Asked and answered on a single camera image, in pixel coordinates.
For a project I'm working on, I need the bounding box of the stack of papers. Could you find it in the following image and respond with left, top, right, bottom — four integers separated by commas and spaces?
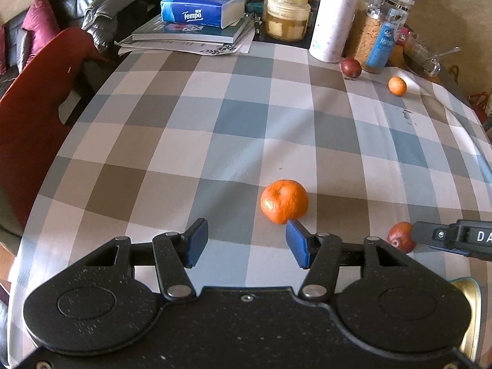
114, 27, 255, 57

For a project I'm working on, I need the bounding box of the dark red plum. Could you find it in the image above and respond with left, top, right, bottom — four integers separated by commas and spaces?
341, 57, 362, 78

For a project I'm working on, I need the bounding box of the metal spoon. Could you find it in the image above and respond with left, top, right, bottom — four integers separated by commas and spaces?
432, 47, 461, 62

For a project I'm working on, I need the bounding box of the white bottle with purple lid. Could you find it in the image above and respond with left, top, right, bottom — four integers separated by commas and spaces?
308, 0, 364, 63

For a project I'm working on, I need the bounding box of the checked tablecloth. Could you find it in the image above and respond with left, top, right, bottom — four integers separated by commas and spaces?
8, 40, 492, 366

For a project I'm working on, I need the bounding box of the red bag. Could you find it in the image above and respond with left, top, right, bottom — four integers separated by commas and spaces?
467, 91, 492, 121

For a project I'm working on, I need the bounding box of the red chair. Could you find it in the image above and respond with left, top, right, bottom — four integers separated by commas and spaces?
0, 27, 108, 239

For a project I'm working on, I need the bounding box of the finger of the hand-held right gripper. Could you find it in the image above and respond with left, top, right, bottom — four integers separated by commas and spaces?
410, 220, 459, 248

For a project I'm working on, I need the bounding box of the glass jar with yellow lid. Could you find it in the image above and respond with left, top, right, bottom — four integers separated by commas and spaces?
265, 0, 311, 42

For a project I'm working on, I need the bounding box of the magenta cushion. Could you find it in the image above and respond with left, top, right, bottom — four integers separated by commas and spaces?
21, 0, 62, 70

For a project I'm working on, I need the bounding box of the grey jacket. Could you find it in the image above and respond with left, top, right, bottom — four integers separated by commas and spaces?
82, 0, 173, 52

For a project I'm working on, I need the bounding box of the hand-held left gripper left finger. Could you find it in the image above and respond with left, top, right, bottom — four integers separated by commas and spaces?
82, 217, 209, 302

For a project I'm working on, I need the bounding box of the glass jar with blue label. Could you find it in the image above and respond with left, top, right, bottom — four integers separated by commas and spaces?
354, 0, 416, 74

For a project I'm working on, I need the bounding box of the gold metal tray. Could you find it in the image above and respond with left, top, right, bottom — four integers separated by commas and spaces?
450, 277, 483, 366

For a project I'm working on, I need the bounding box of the glass bowl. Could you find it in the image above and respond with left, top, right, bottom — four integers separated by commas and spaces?
402, 31, 442, 77

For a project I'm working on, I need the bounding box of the wrinkled tangerine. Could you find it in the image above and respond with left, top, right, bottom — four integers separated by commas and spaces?
260, 179, 309, 224

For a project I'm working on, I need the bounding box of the small red fruit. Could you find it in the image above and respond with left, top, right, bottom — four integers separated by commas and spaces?
387, 221, 416, 254

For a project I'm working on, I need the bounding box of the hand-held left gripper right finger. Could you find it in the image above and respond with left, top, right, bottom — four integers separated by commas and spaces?
285, 218, 412, 302

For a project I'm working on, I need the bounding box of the black leather sofa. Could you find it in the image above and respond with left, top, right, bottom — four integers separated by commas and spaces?
0, 0, 127, 85

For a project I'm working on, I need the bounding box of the small orange kumquat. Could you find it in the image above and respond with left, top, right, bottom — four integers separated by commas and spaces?
387, 76, 407, 97

